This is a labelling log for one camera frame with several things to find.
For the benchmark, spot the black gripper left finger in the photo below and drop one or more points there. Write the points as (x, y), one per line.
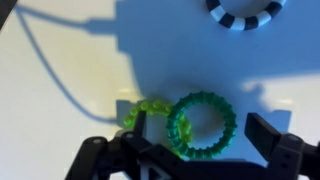
(96, 156)

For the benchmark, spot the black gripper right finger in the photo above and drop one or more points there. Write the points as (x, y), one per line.
(286, 156)

